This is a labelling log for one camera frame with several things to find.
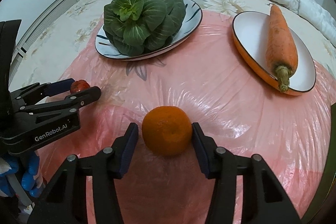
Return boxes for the pink plastic sheet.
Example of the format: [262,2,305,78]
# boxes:
[39,11,335,223]

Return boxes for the white patterned plate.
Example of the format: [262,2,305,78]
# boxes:
[94,0,203,62]

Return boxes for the orange rimmed plate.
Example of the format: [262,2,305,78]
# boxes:
[232,11,317,96]

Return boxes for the floral bed sheet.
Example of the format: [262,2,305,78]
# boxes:
[10,0,335,90]

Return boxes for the green tray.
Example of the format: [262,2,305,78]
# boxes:
[302,104,335,223]

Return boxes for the left blue gloved hand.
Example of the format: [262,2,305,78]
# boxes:
[1,151,45,198]

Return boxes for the small red fruit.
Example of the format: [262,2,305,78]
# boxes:
[70,80,90,94]

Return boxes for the large tangerine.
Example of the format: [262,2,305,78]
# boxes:
[142,106,193,156]

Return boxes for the carrot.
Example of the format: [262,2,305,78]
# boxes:
[265,5,298,93]

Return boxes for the green leafy cabbage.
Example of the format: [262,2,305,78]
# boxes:
[103,0,186,57]

